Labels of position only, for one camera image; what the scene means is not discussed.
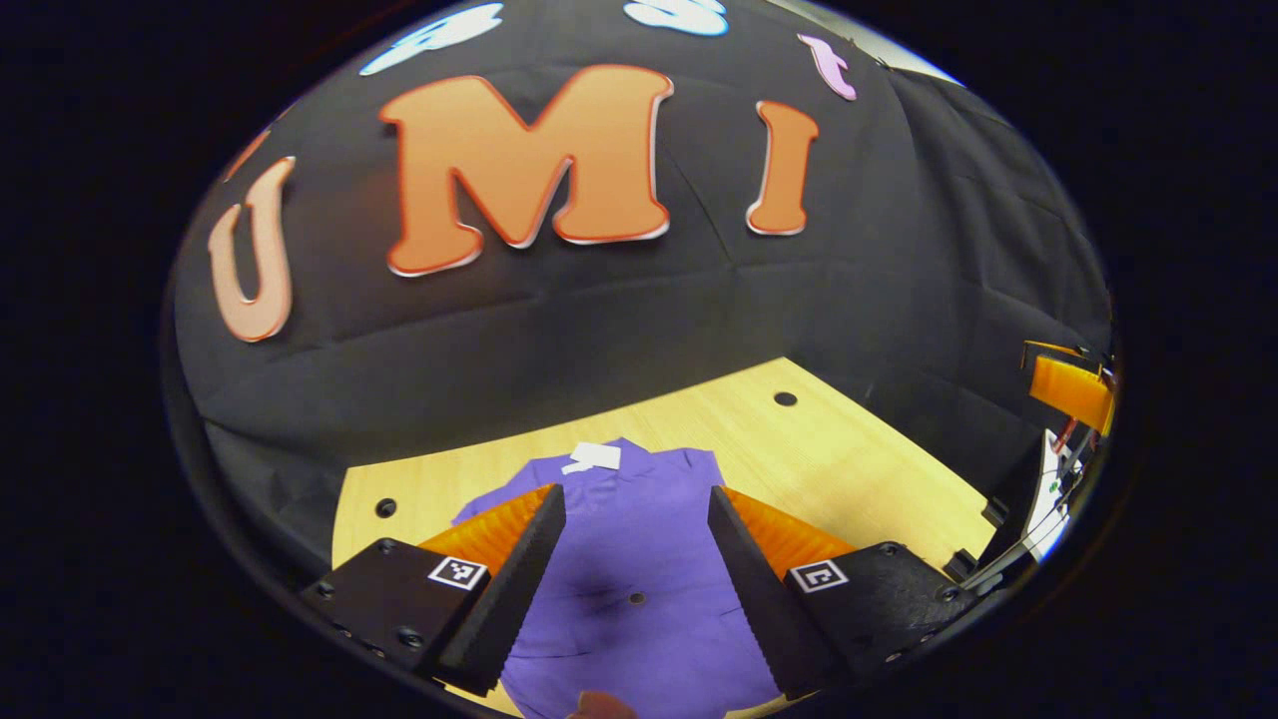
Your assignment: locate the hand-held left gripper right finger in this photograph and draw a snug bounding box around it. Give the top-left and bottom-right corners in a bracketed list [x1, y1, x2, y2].
[707, 486, 979, 700]

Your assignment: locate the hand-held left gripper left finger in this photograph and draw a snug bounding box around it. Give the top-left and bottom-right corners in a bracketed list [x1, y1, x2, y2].
[300, 484, 567, 697]

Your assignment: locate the purple shirt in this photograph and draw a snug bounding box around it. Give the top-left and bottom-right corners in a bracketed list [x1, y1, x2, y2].
[451, 437, 785, 719]

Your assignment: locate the white paper garment tag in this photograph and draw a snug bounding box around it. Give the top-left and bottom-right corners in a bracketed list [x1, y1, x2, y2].
[561, 442, 622, 475]

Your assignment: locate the black backdrop cloth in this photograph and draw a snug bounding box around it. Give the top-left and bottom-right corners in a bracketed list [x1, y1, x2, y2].
[165, 0, 1114, 590]

